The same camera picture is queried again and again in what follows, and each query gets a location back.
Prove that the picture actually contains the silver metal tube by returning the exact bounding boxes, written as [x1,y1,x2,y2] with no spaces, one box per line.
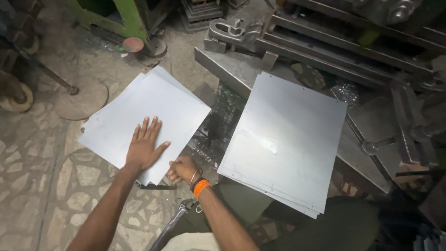
[149,199,196,251]

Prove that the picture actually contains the black metal stand bracket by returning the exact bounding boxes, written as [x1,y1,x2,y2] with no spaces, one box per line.
[134,180,168,191]

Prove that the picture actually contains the worn caster wheel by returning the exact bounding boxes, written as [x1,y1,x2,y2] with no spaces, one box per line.
[0,71,34,113]

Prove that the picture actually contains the round floor plate with rod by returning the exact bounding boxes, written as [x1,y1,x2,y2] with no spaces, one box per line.
[21,49,109,121]

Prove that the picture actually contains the silver bangle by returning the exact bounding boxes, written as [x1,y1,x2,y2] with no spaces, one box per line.
[189,169,203,185]

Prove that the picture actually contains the person's right hand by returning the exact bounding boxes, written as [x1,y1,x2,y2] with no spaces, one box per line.
[167,156,201,185]

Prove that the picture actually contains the dark round metal disc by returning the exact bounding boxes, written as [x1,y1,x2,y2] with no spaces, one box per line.
[144,37,168,58]

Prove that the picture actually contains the green machine frame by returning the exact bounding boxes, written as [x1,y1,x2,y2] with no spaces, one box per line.
[66,0,154,44]

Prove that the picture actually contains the neat stack of punched metal sheets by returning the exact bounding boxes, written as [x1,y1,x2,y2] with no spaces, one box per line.
[217,71,348,220]

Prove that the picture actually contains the red round disc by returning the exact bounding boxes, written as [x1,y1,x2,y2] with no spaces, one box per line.
[122,37,145,53]

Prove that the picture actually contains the person's left hand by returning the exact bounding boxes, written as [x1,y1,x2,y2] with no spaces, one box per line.
[125,116,171,172]

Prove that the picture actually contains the stack of dark metal plates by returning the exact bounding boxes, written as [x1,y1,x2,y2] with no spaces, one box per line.
[180,0,225,33]

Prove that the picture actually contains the black wrist thread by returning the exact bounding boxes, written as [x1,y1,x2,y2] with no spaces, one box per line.
[190,177,207,192]

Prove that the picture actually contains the grey metal clamp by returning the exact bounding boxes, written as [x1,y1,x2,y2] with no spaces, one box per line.
[204,18,265,54]

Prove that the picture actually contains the person's olive trousers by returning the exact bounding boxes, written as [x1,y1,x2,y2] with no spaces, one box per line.
[164,176,380,251]

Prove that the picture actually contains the grey metal press machine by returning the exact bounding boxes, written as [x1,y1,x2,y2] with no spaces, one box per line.
[194,0,446,196]

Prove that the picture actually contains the orange wristband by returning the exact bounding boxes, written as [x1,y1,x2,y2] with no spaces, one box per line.
[193,179,212,199]

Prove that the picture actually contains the white cloth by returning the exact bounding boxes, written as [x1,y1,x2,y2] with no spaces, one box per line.
[161,232,221,251]

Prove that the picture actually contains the grey machine lever handle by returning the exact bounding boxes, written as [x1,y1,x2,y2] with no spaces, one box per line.
[361,82,439,168]

